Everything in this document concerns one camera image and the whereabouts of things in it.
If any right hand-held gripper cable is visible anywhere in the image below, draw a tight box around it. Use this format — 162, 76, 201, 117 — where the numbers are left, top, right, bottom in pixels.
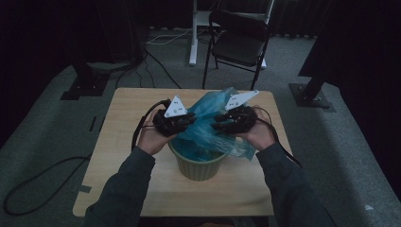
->
251, 106, 303, 168

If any long black floor cable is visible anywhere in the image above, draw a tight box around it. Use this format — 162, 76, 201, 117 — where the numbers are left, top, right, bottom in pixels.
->
2, 154, 93, 218

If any person's right hand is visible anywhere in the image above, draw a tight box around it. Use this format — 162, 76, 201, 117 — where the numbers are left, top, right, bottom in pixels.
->
235, 108, 278, 151

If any black stand with slanted post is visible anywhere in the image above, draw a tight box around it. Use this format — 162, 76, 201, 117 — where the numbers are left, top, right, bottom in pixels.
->
288, 74, 337, 114

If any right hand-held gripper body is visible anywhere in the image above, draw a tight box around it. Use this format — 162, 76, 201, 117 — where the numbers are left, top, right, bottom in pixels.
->
224, 89, 260, 135

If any hand-held gripper cable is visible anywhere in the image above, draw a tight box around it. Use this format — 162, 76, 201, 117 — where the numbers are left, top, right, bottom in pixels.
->
131, 98, 173, 152
251, 106, 303, 168

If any black folding chair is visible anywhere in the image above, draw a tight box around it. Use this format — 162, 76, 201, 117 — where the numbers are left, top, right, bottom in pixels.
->
201, 9, 272, 92

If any person's left hand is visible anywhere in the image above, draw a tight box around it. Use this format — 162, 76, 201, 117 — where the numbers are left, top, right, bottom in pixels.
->
137, 108, 178, 156

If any blue plastic bag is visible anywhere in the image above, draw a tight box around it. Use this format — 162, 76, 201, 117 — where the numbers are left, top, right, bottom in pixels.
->
172, 87, 257, 162

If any thin black floor cable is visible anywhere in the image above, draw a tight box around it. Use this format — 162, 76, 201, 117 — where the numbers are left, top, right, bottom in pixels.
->
114, 48, 183, 90

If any green ribbed bin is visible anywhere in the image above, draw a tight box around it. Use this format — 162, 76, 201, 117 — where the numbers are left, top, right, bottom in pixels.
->
167, 141, 229, 183

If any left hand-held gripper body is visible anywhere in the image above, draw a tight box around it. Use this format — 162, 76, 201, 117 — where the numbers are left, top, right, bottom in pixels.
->
152, 95, 190, 138

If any white floor cable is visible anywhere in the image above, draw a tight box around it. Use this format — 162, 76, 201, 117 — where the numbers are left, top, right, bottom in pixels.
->
146, 27, 194, 46

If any left hand-held gripper cable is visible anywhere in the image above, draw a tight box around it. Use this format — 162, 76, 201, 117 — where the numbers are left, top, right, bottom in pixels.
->
131, 98, 173, 152

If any black stand with square base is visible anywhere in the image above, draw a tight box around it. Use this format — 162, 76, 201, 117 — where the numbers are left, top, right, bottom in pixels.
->
60, 61, 112, 101

